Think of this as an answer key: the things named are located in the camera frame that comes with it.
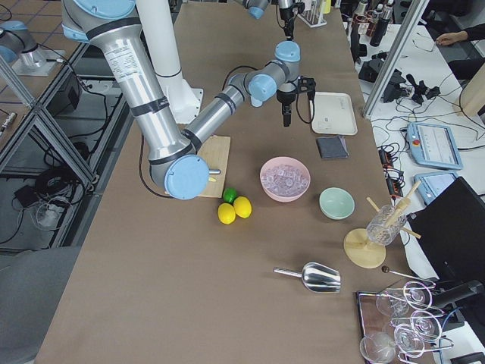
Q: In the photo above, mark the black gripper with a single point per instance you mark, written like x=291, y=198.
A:
x=287, y=14
x=285, y=96

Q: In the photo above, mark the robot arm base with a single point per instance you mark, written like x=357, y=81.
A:
x=22, y=52

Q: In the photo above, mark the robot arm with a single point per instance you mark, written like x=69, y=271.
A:
x=256, y=9
x=138, y=42

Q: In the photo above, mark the white cup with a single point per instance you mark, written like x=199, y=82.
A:
x=307, y=4

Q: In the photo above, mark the blue cup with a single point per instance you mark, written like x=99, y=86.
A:
x=256, y=102

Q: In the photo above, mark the yellow-green cup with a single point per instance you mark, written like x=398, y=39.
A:
x=325, y=6

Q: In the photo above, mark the pile of clear ice cubes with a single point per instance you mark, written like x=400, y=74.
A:
x=284, y=180

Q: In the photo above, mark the wooden cup stand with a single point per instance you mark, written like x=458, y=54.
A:
x=358, y=246

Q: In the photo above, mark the steel ice scoop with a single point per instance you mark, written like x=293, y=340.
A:
x=316, y=277

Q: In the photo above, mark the cream rabbit tray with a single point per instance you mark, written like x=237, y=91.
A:
x=333, y=114

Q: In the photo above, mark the grey folded cloth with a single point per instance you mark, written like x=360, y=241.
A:
x=332, y=147

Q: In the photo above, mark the pink bowl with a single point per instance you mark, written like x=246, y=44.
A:
x=284, y=160

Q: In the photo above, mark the wooden cutting board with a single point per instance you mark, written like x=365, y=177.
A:
x=216, y=163

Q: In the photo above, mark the green lime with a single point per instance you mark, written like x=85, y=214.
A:
x=229, y=195

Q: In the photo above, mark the upper yellow lemon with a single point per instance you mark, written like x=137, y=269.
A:
x=242, y=206

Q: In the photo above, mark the yellow lemon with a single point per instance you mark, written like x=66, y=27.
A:
x=226, y=213
x=242, y=206

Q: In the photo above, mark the green bowl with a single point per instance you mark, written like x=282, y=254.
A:
x=336, y=203

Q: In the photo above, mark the lower yellow lemon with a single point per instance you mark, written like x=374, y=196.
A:
x=226, y=213

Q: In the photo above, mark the clear glass on stand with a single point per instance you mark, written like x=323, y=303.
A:
x=379, y=231

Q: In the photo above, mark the blue teach pendant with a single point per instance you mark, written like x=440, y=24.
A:
x=433, y=146

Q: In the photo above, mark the wine glass upper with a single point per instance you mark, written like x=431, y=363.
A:
x=396, y=302

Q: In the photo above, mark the wine glass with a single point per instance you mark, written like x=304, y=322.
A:
x=425, y=324
x=396, y=302
x=403, y=345

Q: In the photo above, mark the black glass rack tray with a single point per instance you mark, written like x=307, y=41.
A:
x=372, y=321

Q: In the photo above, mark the wine glass near front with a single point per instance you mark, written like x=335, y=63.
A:
x=403, y=345

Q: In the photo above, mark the wine glass middle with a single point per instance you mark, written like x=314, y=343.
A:
x=425, y=324

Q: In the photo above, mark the white wire cup rack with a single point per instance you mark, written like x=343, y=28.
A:
x=314, y=17

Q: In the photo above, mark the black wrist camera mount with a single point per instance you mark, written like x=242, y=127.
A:
x=306, y=85

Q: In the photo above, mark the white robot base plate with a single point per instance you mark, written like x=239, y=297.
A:
x=185, y=101

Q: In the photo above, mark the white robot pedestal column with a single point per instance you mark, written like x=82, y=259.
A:
x=157, y=25

